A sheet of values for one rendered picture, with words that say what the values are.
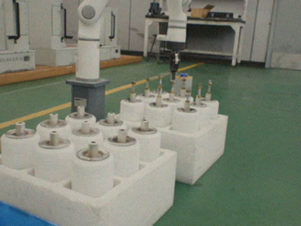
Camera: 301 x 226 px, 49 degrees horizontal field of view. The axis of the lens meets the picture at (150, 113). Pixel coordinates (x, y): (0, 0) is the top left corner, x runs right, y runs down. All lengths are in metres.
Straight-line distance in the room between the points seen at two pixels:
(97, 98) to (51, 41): 2.33
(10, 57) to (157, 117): 2.16
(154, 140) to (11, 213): 0.40
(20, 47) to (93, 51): 2.00
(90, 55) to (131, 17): 5.41
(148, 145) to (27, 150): 0.32
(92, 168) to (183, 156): 0.53
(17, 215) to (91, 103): 0.72
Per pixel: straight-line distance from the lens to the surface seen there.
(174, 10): 1.31
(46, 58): 3.78
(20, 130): 0.91
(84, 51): 1.44
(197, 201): 1.12
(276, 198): 1.24
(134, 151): 0.83
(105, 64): 4.43
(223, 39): 6.26
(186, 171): 1.21
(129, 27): 6.84
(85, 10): 1.42
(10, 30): 3.35
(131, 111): 1.29
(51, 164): 0.81
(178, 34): 1.31
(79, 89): 1.45
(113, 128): 0.97
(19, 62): 3.29
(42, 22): 3.79
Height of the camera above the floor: 0.54
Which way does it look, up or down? 14 degrees down
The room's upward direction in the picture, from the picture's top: 4 degrees clockwise
